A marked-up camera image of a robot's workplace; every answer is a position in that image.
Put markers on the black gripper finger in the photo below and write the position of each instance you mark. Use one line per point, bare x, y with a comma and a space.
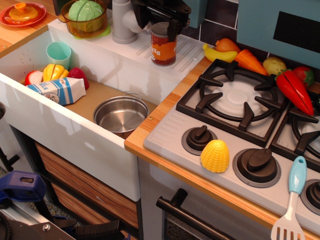
142, 14
175, 27

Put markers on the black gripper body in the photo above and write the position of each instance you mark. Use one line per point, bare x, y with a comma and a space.
167, 9

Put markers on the toy bean can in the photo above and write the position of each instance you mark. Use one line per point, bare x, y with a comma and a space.
163, 51

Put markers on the orange transparent pot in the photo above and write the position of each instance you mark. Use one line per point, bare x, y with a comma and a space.
84, 29

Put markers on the steel pot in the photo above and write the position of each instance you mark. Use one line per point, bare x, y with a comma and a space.
121, 114

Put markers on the orange pot lid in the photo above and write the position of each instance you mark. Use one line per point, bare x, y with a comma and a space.
23, 12

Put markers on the grey toy faucet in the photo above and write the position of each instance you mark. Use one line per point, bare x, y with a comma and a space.
125, 25

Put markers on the green mat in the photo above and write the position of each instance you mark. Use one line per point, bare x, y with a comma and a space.
106, 32

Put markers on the yellow toy banana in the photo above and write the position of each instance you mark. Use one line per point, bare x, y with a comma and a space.
212, 54

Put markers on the orange toy carrot back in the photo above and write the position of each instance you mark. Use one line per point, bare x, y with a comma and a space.
226, 45

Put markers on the orange toy carrot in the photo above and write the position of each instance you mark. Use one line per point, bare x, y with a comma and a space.
226, 45
247, 60

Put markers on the green toy cabbage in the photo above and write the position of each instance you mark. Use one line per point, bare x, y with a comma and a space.
85, 10

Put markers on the orange toy carrot front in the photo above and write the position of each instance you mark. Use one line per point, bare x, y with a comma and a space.
247, 60

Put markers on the red toy fruit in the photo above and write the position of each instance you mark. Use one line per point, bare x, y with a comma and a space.
77, 73

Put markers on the mint green cup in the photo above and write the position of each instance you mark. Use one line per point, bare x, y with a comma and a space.
59, 53

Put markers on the toy potato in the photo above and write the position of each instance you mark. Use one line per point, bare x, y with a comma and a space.
273, 65

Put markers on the yellow toy pepper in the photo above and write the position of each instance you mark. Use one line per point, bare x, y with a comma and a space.
54, 72

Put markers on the toy milk carton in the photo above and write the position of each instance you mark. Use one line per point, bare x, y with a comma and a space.
63, 91

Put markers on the black left burner grate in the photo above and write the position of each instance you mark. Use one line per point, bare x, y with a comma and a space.
239, 102

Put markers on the black burner grate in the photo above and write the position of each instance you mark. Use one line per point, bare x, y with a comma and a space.
298, 135
239, 102

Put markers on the teal toy microwave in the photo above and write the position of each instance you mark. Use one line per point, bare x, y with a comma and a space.
286, 28

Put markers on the black left stove knob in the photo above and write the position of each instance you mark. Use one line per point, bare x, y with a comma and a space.
195, 139

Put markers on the black stove knob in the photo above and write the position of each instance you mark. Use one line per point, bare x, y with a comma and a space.
310, 195
195, 139
257, 167

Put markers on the white toy sink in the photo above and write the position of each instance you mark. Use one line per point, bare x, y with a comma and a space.
69, 131

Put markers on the grey toy stove top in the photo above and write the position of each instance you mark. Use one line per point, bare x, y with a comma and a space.
165, 140

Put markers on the red toy chili pepper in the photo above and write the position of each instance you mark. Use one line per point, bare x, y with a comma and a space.
292, 87

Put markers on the red white toy apple half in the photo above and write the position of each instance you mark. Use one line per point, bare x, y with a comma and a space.
33, 77

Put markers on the yellow toy corn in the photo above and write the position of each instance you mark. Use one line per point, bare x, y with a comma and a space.
215, 157

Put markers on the toy strawberry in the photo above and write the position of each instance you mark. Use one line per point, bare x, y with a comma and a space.
305, 74

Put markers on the black middle stove knob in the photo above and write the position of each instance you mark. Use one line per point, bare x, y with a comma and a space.
257, 167

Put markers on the black right burner grate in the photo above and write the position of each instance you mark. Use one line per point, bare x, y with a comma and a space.
298, 135

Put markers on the blue white toy spatula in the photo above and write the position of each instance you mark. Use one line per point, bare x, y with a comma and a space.
287, 227

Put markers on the blue clamp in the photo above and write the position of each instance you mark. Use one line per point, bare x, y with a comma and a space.
22, 186

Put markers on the black right stove knob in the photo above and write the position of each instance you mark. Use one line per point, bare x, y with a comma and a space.
310, 195

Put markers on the black oven door handle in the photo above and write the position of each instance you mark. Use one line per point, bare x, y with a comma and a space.
173, 207

